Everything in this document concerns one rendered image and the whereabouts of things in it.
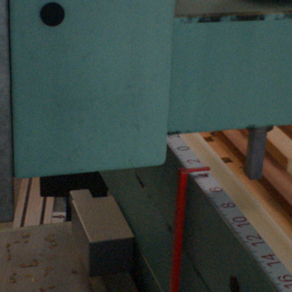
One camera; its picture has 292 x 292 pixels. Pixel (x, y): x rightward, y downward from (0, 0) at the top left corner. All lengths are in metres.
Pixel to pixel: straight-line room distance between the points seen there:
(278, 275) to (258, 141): 0.12
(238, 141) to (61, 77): 0.23
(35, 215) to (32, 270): 1.21
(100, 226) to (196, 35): 0.26
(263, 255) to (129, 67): 0.13
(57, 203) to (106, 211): 1.32
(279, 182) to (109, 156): 0.16
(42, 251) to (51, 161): 0.32
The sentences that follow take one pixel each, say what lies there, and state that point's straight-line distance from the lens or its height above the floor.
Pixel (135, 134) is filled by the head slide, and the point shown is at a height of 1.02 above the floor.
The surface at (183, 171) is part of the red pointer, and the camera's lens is 0.48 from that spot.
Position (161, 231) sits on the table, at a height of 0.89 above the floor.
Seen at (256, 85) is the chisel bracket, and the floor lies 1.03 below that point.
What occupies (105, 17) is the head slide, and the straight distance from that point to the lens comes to 0.36.
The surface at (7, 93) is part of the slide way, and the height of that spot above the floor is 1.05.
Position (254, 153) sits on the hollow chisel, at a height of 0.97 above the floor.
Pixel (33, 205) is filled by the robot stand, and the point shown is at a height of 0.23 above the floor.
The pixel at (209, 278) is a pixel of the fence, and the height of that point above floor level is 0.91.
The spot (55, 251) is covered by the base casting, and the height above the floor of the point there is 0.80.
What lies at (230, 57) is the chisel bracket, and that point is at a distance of 0.43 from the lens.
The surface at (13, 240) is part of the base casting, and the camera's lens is 0.71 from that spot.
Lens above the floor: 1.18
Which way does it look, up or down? 25 degrees down
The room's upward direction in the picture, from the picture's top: 3 degrees clockwise
